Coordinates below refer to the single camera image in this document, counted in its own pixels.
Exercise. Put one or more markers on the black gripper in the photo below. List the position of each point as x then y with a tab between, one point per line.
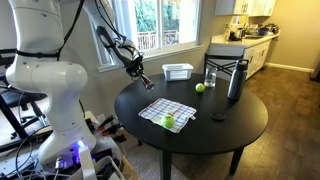
134	67

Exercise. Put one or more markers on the white upper wall cabinets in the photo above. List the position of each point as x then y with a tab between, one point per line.
245	7

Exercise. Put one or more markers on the white plastic basket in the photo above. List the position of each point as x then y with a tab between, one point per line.
177	71

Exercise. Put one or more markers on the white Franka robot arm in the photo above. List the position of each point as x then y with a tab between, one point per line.
50	83

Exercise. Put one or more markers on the countertop appliances cluster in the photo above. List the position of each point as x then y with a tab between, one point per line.
253	30

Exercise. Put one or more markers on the round black table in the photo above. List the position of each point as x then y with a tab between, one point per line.
213	133

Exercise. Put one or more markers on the checkered dish cloth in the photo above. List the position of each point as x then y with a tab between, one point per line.
166	111

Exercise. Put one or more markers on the black dining chair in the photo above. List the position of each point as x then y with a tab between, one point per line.
223	63

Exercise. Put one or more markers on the clear glass mug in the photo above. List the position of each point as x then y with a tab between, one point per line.
210	78

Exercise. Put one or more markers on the white window frame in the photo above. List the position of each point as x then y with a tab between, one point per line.
153	30

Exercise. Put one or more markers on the robot mounting cart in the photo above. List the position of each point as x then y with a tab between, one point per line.
66	166

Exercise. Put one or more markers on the white kitchen counter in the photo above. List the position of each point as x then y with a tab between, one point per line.
253	50

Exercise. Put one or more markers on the black round can lid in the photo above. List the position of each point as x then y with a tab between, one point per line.
218	116

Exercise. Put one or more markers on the steel water bottle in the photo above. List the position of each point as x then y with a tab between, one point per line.
237	80

